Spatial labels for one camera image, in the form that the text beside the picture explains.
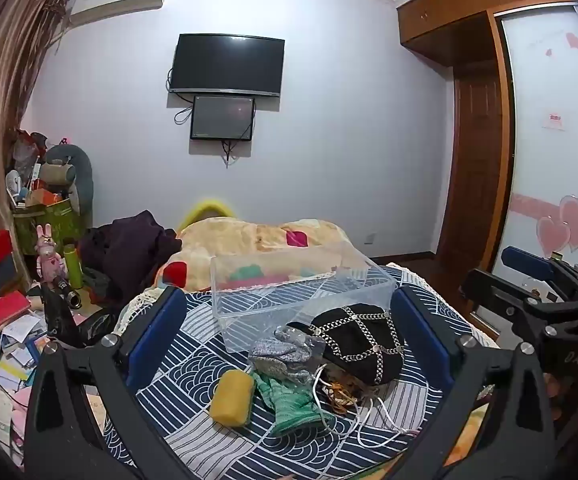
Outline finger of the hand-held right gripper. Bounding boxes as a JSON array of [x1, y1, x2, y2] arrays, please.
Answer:
[[500, 246, 578, 291], [460, 268, 550, 328]]

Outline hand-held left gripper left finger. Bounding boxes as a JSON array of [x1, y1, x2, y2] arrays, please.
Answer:
[[23, 285, 190, 480]]

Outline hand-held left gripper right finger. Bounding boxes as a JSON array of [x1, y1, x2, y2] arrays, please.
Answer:
[[390, 285, 558, 480]]

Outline black hat with silver chains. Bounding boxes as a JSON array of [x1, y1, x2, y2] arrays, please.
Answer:
[[286, 304, 405, 387]]

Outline yellow sponge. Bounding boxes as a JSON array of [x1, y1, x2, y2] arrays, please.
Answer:
[[209, 370, 255, 429]]

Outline clear plastic storage box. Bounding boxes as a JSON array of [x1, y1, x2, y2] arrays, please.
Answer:
[[210, 247, 399, 354]]

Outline grey glittery glove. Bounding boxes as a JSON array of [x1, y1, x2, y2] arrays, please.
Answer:
[[248, 325, 327, 382]]

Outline green knitted glove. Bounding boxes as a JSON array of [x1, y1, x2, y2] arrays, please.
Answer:
[[251, 371, 326, 437]]

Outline blue patterned bedsheet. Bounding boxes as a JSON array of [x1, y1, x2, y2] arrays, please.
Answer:
[[114, 262, 500, 480]]

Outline black plastic bag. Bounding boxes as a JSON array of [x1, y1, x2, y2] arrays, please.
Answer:
[[43, 289, 120, 350]]

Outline dark purple clothes pile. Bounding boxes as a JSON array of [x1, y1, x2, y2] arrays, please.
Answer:
[[76, 210, 183, 306]]

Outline black flashlight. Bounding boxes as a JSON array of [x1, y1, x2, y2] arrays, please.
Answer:
[[51, 274, 83, 309]]

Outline green bottle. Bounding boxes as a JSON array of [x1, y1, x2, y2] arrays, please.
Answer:
[[63, 243, 84, 291]]

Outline brown wooden door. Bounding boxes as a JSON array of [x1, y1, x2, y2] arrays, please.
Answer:
[[435, 67, 508, 262]]

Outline pink bunny doll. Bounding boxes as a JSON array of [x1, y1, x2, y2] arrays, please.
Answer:
[[35, 223, 66, 282]]

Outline yellow spotted quilt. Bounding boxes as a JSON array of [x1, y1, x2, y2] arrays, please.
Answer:
[[154, 217, 371, 292]]

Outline yellow pillow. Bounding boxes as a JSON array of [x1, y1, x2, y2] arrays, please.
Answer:
[[176, 198, 241, 231]]

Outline red book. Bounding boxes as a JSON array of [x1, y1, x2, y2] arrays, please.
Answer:
[[0, 290, 31, 331]]

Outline pile of papers and books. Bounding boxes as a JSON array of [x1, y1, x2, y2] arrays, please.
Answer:
[[0, 310, 61, 463]]

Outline green storage box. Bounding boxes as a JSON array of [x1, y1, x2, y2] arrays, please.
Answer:
[[12, 198, 83, 272]]

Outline grey plush toy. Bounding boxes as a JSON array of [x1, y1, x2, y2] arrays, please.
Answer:
[[43, 143, 94, 217]]

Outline white heart wardrobe door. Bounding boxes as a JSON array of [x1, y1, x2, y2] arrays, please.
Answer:
[[493, 2, 578, 283]]

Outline small white fan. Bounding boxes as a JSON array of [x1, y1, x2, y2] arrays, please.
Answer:
[[4, 169, 24, 197]]

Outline wooden overhead cabinet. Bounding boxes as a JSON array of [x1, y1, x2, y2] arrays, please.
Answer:
[[396, 0, 578, 67]]

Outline brown striped curtain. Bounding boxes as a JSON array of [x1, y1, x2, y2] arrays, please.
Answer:
[[0, 0, 73, 243]]

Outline white air conditioner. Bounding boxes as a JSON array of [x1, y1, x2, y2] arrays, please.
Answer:
[[68, 0, 171, 27]]

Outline orange braided cord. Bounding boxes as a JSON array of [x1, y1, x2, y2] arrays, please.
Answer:
[[326, 377, 371, 415]]

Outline white cable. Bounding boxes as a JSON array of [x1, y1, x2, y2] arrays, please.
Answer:
[[311, 365, 421, 453]]

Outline black monitor cables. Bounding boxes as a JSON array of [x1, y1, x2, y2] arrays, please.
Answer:
[[220, 139, 241, 169]]

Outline small black wall monitor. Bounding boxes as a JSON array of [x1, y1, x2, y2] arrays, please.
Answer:
[[190, 95, 256, 142]]

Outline black wall television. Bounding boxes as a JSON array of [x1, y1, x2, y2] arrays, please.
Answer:
[[168, 33, 286, 98]]

